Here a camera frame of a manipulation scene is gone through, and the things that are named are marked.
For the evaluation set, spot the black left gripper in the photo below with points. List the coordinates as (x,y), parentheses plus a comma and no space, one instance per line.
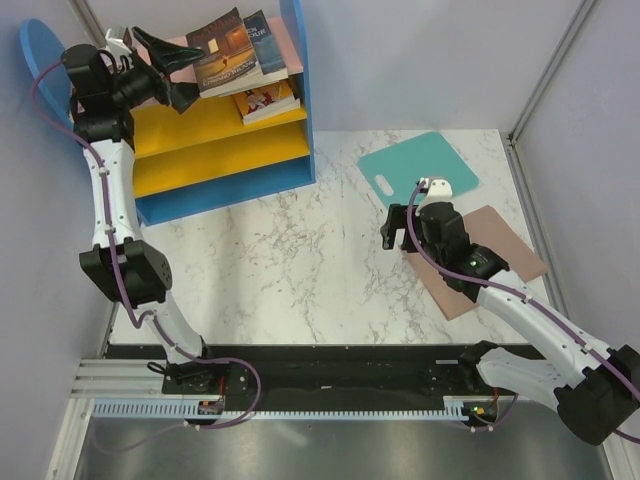
(181,94)

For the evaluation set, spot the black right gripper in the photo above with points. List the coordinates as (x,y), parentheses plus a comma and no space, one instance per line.
(394,221)

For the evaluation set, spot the orange night street book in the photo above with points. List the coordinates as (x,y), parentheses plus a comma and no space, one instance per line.
(230,60)

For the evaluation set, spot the Roald Dahl Charlie book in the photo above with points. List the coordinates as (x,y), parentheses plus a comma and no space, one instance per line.
(265,102)

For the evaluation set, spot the Nineteen Eighty-Four dark book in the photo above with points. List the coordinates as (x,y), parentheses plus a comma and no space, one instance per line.
(267,50)

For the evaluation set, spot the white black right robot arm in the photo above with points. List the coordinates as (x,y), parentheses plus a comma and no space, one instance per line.
(593,387)

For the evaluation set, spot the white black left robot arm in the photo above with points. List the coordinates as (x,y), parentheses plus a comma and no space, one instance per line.
(107,84)

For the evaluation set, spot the teal plastic file folder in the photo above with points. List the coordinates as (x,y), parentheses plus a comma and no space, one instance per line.
(392,172)

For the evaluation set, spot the blue pink yellow bookshelf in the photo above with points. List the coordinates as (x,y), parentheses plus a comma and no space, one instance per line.
(205,158)

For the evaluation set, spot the pink brown file folder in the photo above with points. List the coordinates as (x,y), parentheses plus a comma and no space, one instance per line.
(487,228)

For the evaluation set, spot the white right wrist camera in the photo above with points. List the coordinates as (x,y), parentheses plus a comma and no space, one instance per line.
(434,189)

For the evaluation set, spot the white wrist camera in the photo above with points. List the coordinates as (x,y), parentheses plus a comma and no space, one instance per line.
(119,41)
(434,189)

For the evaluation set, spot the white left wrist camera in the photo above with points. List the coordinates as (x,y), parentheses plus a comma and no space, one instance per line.
(119,41)

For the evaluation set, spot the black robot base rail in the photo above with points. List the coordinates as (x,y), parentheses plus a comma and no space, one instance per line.
(367,377)

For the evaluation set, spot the aluminium frame rail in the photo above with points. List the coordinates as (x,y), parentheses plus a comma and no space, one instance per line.
(109,378)

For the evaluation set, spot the white slotted cable duct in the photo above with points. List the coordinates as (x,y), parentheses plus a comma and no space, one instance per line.
(203,410)

